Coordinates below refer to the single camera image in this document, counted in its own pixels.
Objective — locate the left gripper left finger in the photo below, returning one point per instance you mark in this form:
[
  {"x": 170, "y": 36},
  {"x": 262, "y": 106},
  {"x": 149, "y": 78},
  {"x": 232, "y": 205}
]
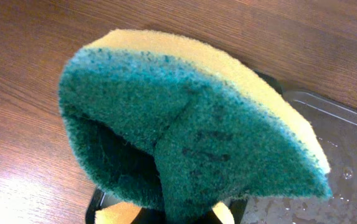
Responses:
[{"x": 149, "y": 216}]

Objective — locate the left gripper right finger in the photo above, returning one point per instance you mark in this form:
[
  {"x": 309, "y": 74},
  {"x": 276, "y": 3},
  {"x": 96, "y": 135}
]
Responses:
[{"x": 210, "y": 218}]

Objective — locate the green and yellow sponge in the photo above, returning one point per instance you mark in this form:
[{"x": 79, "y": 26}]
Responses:
[{"x": 171, "y": 123}]

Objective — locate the dark green water tray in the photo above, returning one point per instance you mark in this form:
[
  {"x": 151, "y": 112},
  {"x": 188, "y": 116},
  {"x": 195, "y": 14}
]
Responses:
[{"x": 335, "y": 128}]

